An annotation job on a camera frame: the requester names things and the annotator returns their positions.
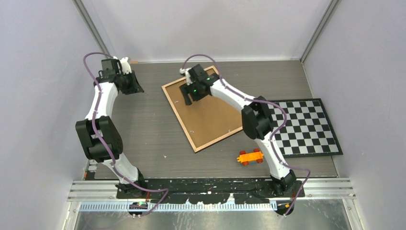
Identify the black picture frame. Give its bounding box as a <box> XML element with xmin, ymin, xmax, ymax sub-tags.
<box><xmin>161</xmin><ymin>77</ymin><xmax>242</xmax><ymax>153</ymax></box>

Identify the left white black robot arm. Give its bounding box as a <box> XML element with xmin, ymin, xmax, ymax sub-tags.
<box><xmin>75</xmin><ymin>57</ymin><xmax>147</xmax><ymax>198</ymax></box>

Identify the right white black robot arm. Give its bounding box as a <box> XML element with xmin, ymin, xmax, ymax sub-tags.
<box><xmin>180</xmin><ymin>64</ymin><xmax>296</xmax><ymax>197</ymax></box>

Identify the orange toy car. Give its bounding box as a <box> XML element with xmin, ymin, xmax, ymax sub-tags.
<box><xmin>237</xmin><ymin>148</ymin><xmax>264</xmax><ymax>166</ymax></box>

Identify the black white checkerboard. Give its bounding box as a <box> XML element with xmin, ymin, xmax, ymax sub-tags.
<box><xmin>274</xmin><ymin>98</ymin><xmax>343</xmax><ymax>158</ymax></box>

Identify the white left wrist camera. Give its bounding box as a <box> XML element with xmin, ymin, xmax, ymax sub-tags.
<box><xmin>113</xmin><ymin>56</ymin><xmax>132</xmax><ymax>74</ymax></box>

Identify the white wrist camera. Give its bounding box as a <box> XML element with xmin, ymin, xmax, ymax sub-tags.
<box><xmin>179</xmin><ymin>68</ymin><xmax>193</xmax><ymax>85</ymax></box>
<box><xmin>113</xmin><ymin>56</ymin><xmax>132</xmax><ymax>74</ymax></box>

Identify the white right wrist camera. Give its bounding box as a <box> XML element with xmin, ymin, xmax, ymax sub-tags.
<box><xmin>179</xmin><ymin>68</ymin><xmax>193</xmax><ymax>85</ymax></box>

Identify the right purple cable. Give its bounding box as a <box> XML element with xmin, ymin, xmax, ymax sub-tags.
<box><xmin>181</xmin><ymin>54</ymin><xmax>312</xmax><ymax>218</ymax></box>

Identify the purple cable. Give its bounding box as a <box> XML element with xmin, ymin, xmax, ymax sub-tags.
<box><xmin>181</xmin><ymin>54</ymin><xmax>312</xmax><ymax>218</ymax></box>
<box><xmin>83</xmin><ymin>52</ymin><xmax>169</xmax><ymax>218</ymax></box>

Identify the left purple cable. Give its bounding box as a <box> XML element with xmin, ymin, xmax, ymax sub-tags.
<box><xmin>83</xmin><ymin>52</ymin><xmax>169</xmax><ymax>218</ymax></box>

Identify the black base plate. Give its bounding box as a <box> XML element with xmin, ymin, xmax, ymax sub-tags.
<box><xmin>116</xmin><ymin>178</ymin><xmax>302</xmax><ymax>205</ymax></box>

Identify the aluminium rail front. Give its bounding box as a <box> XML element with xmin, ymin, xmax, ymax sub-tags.
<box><xmin>68</xmin><ymin>178</ymin><xmax>356</xmax><ymax>203</ymax></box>

